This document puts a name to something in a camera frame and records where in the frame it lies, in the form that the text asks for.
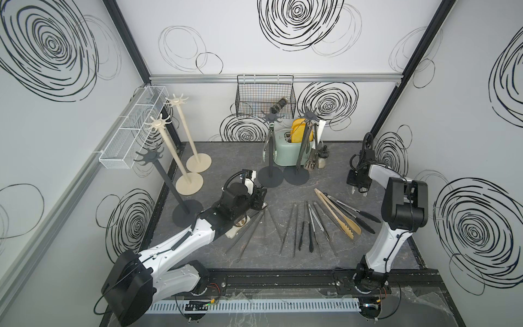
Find cream utensil rack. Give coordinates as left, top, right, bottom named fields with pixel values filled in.
left=145, top=114, right=204, bottom=196
left=166, top=94, right=212, bottom=173

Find black tweezer tongs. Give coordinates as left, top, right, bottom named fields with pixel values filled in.
left=298, top=201, right=314, bottom=253

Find white wire wall basket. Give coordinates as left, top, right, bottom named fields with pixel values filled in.
left=99, top=85, right=168, bottom=170

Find grey slotted cable duct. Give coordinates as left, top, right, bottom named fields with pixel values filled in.
left=146, top=298, right=361, bottom=315

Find black tipped steel tongs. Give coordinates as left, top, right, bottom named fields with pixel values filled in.
left=326, top=194, right=381, bottom=234

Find plain steel serving tongs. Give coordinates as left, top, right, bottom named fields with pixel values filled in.
left=296, top=121, right=315, bottom=173

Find steel v-shaped tongs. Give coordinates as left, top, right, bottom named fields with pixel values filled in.
left=264, top=206, right=283, bottom=241

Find white handled slim tongs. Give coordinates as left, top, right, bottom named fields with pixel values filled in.
left=308, top=204, right=330, bottom=258

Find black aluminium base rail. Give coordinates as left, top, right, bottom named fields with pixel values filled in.
left=196, top=268, right=444, bottom=296

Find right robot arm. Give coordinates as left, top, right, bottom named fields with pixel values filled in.
left=347, top=132, right=428, bottom=294

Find grey utensil rack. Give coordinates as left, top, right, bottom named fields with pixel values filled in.
left=134, top=149, right=203, bottom=228
left=257, top=112, right=284, bottom=188
left=283, top=110, right=317, bottom=185

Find slim steel tongs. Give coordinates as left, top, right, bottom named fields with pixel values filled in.
left=279, top=202, right=298, bottom=254

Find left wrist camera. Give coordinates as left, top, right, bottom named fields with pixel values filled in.
left=241, top=172, right=256, bottom=196

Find steel slotted tongs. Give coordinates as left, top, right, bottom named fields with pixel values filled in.
left=262, top=121, right=278, bottom=162

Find dark bottle in basket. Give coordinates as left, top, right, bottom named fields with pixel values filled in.
left=270, top=98, right=288, bottom=114

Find mint green toaster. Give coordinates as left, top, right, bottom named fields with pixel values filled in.
left=275, top=129, right=301, bottom=166

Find glass sugar jar black lid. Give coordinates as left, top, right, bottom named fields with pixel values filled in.
left=317, top=145, right=330, bottom=169

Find front cream utensil rack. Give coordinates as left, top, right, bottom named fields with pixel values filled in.
left=145, top=114, right=204, bottom=196

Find beige plastic tongs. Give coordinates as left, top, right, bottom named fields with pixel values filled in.
left=314, top=188, right=362, bottom=240

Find black wire wall basket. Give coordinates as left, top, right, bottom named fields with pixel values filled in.
left=234, top=74, right=297, bottom=119

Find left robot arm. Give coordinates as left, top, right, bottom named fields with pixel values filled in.
left=101, top=169, right=267, bottom=326

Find large steel tongs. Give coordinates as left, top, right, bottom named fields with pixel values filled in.
left=224, top=206, right=268, bottom=262

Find back cream utensil rack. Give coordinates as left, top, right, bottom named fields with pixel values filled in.
left=166, top=94, right=212, bottom=173

